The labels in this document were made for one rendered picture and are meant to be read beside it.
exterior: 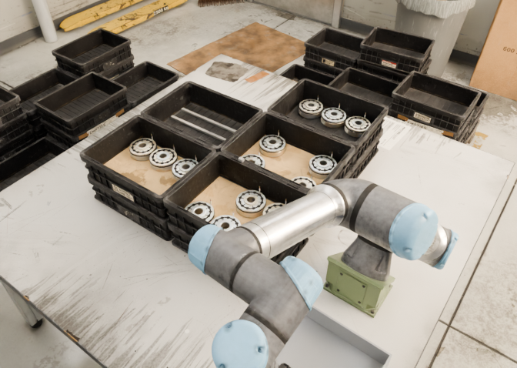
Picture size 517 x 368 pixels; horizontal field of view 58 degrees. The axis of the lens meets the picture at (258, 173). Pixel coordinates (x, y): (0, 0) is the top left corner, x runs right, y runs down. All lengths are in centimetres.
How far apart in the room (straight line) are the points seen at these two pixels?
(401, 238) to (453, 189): 106
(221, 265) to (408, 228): 41
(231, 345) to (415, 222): 48
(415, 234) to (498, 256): 187
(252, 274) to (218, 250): 7
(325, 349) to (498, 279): 175
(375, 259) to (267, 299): 78
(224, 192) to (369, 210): 78
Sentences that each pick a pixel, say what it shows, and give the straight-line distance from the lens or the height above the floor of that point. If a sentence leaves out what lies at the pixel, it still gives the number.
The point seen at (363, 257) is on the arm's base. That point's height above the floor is 89.
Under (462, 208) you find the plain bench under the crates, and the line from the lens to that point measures 195.
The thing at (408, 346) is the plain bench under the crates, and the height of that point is 70.
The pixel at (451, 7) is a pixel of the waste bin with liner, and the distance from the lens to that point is 369.
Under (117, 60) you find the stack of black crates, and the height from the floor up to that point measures 51.
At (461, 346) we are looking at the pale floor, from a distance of 243.
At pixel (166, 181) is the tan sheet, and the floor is 83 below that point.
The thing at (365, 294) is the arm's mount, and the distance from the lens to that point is 149.
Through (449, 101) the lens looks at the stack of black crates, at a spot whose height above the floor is 49.
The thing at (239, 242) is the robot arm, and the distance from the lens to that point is 76.
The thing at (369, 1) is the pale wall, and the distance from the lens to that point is 454.
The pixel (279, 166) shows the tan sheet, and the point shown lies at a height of 83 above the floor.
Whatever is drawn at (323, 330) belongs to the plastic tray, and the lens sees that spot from 110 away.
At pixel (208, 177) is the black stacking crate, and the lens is 168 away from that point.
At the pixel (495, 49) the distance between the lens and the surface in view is 405.
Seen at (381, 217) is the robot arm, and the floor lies 130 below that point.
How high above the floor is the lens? 201
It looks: 43 degrees down
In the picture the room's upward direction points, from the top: straight up
